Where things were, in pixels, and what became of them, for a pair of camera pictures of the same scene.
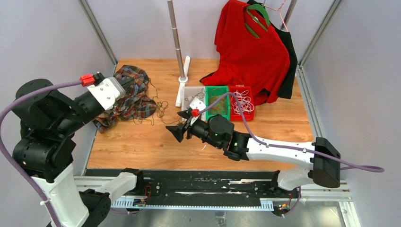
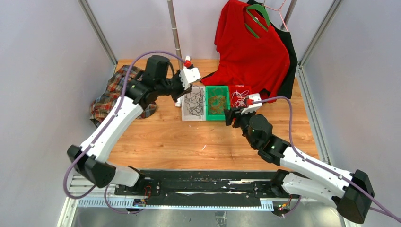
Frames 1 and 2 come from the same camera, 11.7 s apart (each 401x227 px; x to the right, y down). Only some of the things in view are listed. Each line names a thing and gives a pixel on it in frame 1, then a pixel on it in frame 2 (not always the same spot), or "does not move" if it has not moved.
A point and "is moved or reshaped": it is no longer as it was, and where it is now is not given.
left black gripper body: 84,108 → 173,86
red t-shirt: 248,55 does not move
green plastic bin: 222,107 does not move
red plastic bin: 245,95 does not move
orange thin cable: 220,109 does not move
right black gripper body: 199,128 → 241,121
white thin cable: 244,101 does not move
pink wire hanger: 278,10 does not move
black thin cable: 162,107 is moved or reshaped
